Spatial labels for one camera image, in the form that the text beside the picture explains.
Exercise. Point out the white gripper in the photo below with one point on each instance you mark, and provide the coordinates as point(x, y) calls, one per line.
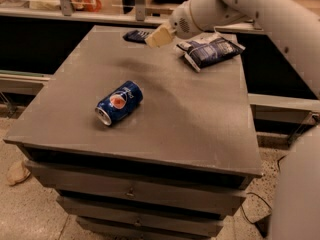
point(181, 24)

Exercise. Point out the dark blue rxbar wrapper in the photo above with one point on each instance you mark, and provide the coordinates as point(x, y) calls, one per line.
point(136, 36)

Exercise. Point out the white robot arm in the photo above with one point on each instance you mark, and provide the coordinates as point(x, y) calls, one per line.
point(295, 31)

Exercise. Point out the blue pepsi can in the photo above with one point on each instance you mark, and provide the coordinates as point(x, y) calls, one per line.
point(119, 103)

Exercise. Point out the blue white chip bag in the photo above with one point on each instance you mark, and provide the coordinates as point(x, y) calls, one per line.
point(207, 51)

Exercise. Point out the crumpled beige cloth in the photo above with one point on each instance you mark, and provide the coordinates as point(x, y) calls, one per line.
point(17, 173)

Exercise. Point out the black floor power box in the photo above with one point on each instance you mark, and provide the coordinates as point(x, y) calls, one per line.
point(262, 225)

